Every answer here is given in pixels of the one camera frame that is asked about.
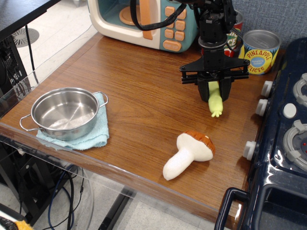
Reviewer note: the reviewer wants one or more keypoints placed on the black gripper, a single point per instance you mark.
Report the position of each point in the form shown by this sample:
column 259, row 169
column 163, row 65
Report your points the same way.
column 214, row 65

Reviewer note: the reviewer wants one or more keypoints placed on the spoon with green handle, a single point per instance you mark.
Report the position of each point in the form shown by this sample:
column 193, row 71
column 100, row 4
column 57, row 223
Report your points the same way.
column 215, row 101

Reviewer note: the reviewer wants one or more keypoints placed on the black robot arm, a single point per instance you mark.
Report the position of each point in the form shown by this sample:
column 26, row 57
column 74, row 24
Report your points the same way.
column 200, row 5

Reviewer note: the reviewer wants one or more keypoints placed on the plush white brown mushroom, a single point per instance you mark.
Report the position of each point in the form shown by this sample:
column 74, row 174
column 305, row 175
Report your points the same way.
column 192, row 146

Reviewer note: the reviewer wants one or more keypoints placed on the tomato sauce can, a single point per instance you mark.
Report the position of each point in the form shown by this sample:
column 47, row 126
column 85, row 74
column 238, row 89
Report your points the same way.
column 233, row 40

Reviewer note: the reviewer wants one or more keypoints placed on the white stove knob middle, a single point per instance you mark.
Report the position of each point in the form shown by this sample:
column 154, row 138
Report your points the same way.
column 261, row 107

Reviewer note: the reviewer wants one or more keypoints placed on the white stove knob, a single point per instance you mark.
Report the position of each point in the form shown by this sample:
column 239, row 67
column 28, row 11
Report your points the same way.
column 261, row 107
column 249, row 150
column 266, row 89

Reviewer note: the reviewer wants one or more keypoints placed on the white stove knob upper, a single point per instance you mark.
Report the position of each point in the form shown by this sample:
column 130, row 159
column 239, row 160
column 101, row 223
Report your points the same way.
column 266, row 89

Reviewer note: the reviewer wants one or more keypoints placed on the pineapple slices can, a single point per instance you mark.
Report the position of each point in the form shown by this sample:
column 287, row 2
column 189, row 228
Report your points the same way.
column 260, row 47

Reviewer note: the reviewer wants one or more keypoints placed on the white stove knob lower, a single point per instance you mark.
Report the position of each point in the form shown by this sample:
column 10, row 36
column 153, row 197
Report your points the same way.
column 249, row 150

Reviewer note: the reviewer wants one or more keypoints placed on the toy microwave teal cream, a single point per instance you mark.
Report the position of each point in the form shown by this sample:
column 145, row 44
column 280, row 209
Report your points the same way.
column 112, row 18

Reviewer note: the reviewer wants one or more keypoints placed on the light blue cloth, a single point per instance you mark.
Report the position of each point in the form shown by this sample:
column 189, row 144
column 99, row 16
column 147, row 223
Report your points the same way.
column 96, row 138

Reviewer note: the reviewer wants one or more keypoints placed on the dark blue toy stove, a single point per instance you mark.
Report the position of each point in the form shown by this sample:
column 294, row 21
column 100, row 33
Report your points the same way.
column 276, row 198

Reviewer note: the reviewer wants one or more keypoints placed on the stainless steel pot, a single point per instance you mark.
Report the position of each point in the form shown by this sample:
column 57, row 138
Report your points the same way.
column 65, row 113

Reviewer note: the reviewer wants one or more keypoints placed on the black desk left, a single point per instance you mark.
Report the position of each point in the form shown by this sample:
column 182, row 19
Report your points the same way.
column 15, row 14

